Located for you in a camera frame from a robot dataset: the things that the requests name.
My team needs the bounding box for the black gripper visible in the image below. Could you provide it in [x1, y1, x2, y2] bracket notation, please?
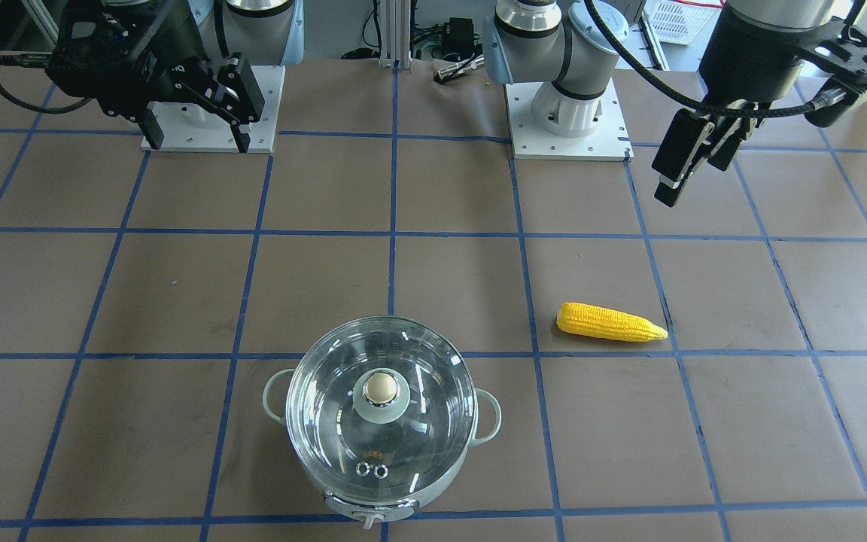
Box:
[653, 8, 867, 207]
[46, 8, 265, 154]

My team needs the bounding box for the yellow corn cob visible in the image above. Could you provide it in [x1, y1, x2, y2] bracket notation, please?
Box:
[556, 302, 668, 343]

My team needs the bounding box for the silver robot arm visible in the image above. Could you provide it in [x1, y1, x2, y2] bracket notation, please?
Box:
[38, 1, 856, 207]
[186, 1, 867, 164]

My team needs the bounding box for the glass pot lid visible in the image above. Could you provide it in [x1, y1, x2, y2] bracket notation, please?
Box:
[285, 316, 477, 501]

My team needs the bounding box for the pale green cooking pot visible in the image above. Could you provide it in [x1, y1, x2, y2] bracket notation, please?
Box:
[262, 316, 503, 525]

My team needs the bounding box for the black power adapter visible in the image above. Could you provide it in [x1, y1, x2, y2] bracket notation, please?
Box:
[441, 17, 476, 57]

